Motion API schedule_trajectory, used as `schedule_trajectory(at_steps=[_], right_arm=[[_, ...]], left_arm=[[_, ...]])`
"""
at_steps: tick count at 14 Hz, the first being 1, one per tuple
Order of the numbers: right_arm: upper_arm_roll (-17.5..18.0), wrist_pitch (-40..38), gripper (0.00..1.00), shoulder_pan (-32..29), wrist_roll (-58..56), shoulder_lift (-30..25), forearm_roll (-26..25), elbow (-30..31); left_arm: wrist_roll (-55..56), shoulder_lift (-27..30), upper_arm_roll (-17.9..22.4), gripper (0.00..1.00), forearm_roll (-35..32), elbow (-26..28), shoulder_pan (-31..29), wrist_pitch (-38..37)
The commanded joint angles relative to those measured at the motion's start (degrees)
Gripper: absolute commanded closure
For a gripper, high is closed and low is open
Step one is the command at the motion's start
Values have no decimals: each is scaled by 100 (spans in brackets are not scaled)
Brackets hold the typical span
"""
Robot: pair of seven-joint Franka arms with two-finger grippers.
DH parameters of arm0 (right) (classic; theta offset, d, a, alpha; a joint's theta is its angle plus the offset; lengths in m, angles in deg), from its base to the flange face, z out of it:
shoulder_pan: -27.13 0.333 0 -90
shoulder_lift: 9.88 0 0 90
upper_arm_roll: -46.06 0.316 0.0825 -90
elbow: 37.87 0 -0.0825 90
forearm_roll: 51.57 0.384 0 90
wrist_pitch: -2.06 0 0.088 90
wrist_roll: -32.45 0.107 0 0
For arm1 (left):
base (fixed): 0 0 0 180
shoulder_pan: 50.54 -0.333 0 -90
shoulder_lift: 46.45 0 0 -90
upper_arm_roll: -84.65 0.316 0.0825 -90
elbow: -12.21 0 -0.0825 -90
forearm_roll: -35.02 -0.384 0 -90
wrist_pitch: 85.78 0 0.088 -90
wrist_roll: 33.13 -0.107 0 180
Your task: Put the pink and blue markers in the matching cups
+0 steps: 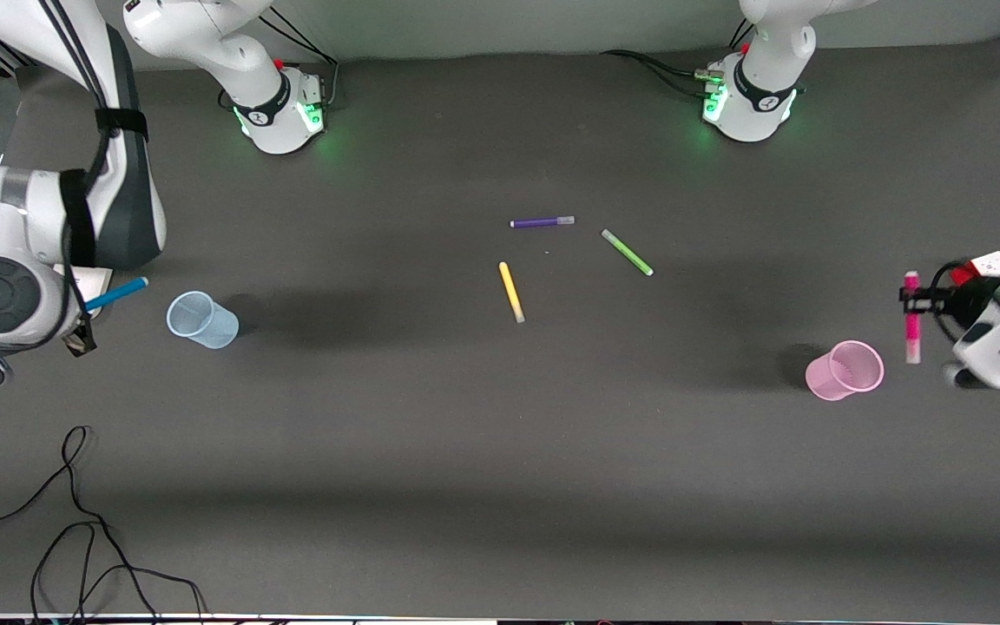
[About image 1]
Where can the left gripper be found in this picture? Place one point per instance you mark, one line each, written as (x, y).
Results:
(971, 298)

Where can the pink marker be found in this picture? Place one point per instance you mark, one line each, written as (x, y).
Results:
(912, 334)

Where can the blue marker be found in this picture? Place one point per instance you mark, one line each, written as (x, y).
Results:
(122, 292)

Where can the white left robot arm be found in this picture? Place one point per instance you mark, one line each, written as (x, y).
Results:
(765, 95)

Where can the white flat box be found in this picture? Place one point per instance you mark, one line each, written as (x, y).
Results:
(98, 279)

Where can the translucent blue cup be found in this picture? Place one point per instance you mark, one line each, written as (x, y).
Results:
(205, 328)

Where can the translucent pink cup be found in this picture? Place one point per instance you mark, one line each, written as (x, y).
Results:
(825, 382)

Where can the green marker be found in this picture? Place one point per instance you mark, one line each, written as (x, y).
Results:
(627, 253)

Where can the purple marker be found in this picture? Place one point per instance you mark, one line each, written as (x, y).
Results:
(539, 223)

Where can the yellow marker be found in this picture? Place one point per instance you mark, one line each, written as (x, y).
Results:
(510, 291)

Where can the red white mount piece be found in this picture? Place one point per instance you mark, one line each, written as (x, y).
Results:
(990, 264)

